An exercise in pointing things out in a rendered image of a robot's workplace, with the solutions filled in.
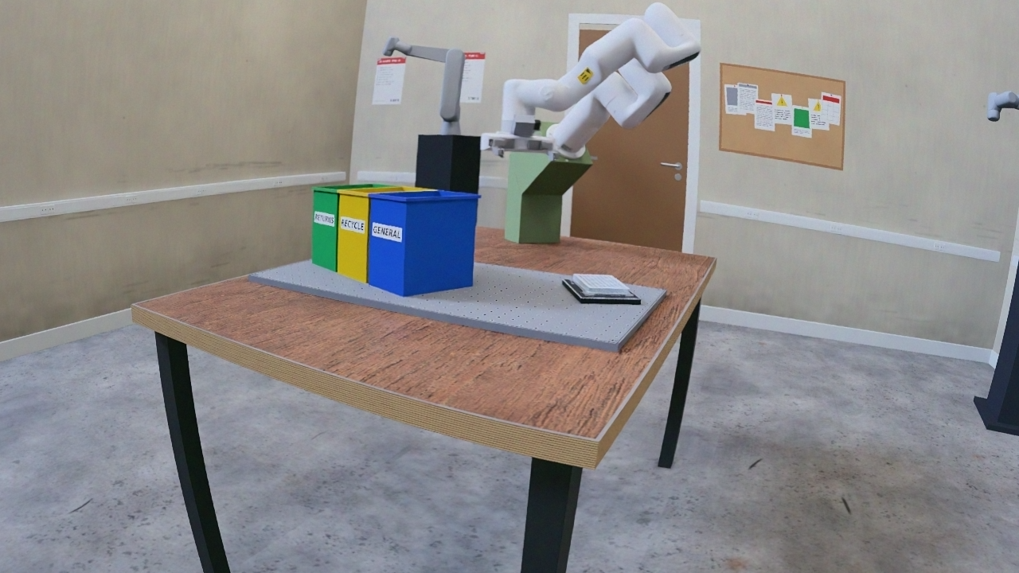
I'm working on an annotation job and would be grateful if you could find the green open-top bin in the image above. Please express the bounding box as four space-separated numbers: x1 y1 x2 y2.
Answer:
311 184 403 272

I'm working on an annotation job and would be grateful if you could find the blue bin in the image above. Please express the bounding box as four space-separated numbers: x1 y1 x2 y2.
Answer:
368 190 481 297

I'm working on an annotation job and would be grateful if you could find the yellow open-top bin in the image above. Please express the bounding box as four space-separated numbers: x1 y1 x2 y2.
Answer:
337 187 434 283

